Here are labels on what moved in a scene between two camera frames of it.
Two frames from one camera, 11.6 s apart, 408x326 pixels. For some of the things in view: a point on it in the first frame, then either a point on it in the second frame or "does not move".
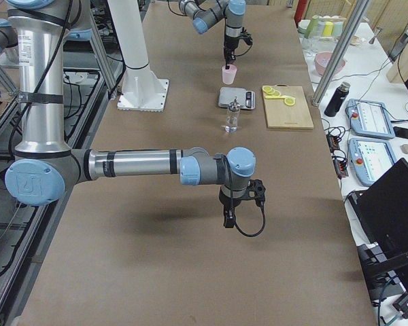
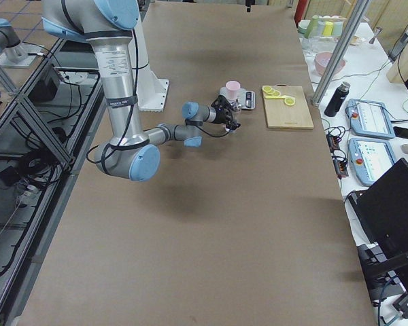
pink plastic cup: x=228 y=75 -> x=232 y=87
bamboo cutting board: x=281 y=115 does not move
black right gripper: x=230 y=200 -> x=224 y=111
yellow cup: x=328 y=30 does not move
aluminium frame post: x=355 y=15 does not move
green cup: x=311 y=26 does not move
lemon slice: x=290 y=101 does not move
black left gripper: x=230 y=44 -> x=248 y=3
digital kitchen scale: x=246 y=98 does not move
